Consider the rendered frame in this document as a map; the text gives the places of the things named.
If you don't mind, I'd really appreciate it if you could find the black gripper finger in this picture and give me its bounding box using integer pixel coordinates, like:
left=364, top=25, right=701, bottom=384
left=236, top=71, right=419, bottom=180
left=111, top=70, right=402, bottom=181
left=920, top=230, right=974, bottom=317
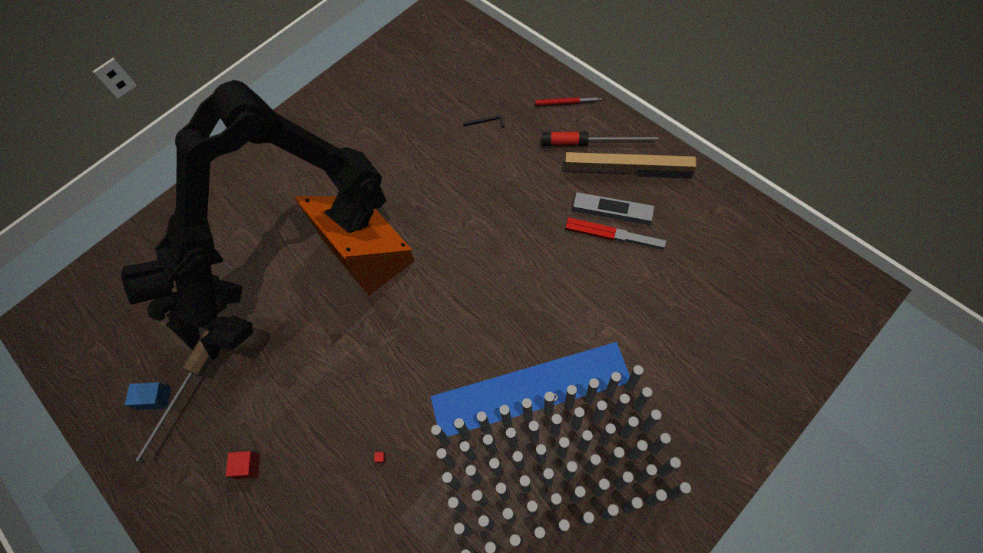
left=166, top=322, right=200, bottom=350
left=200, top=334, right=221, bottom=360

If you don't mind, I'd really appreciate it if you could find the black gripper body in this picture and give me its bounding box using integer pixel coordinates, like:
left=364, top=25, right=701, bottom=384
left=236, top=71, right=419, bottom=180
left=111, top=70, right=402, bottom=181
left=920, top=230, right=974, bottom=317
left=147, top=286, right=253, bottom=350

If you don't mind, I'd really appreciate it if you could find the blue flat strip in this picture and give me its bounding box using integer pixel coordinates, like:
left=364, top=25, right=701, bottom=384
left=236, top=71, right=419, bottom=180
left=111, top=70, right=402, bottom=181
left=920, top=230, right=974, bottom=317
left=431, top=342, right=630, bottom=436

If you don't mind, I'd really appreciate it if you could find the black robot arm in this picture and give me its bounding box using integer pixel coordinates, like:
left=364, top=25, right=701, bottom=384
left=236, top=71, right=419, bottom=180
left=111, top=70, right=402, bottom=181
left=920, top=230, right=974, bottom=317
left=121, top=80, right=386, bottom=310

